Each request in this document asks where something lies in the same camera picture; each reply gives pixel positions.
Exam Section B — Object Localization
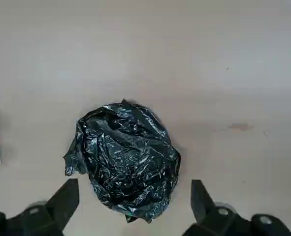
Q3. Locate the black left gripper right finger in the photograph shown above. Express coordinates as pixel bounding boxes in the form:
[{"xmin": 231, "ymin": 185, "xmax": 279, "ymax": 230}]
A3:
[{"xmin": 182, "ymin": 179, "xmax": 291, "ymax": 236}]

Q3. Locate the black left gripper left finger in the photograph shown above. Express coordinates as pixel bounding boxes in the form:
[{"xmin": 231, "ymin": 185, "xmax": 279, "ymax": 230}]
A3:
[{"xmin": 0, "ymin": 178, "xmax": 80, "ymax": 236}]

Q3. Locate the black plastic bag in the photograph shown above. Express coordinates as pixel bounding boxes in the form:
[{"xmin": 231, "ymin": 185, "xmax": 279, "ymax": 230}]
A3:
[{"xmin": 63, "ymin": 98, "xmax": 182, "ymax": 224}]

